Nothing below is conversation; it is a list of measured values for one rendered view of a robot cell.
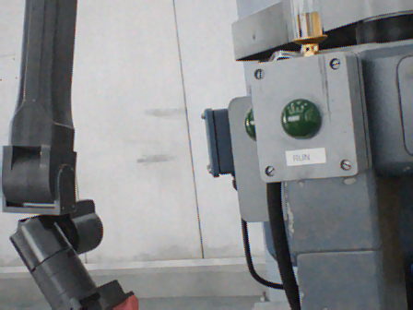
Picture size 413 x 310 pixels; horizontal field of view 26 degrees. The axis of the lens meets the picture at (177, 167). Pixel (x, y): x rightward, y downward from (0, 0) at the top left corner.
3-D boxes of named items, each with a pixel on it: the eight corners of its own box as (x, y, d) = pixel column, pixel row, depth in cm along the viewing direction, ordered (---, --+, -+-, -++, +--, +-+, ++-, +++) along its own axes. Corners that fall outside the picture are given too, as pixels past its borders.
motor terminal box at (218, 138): (211, 197, 116) (201, 108, 116) (208, 191, 126) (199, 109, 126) (274, 190, 116) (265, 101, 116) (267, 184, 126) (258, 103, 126)
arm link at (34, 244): (-6, 235, 102) (28, 208, 100) (29, 226, 109) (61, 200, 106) (26, 286, 101) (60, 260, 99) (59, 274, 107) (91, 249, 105)
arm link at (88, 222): (-6, 164, 103) (58, 165, 99) (49, 156, 113) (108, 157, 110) (-1, 267, 104) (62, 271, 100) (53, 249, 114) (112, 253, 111)
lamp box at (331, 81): (260, 183, 67) (247, 64, 67) (279, 176, 71) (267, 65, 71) (359, 175, 64) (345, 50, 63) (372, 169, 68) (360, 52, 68)
